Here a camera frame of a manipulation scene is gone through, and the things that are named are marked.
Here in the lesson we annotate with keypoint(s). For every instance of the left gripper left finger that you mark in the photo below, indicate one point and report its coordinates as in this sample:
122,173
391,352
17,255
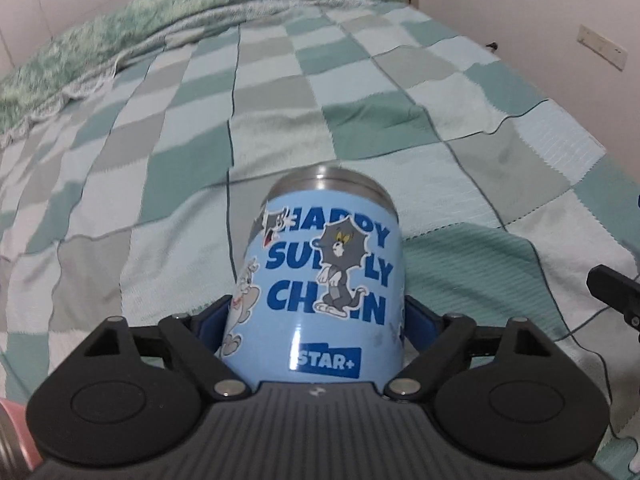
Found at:
192,342

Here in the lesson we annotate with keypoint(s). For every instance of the green checkered bed blanket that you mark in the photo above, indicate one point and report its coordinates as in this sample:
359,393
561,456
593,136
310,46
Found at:
132,191

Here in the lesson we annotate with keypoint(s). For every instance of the pink steel cup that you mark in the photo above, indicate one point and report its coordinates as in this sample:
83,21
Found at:
19,456

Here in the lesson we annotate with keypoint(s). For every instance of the green floral quilt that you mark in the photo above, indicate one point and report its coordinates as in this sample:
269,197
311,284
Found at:
78,54

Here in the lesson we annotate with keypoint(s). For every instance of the white wall socket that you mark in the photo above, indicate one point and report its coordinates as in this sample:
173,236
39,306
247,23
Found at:
602,46

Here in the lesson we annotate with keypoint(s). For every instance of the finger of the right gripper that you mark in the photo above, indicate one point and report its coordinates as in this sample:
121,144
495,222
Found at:
616,291

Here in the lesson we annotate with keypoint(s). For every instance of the blue cartoon print cup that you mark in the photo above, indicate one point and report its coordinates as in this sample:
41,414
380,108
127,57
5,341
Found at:
320,297

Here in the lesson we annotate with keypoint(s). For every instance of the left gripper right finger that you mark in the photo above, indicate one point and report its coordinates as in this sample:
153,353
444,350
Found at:
443,346

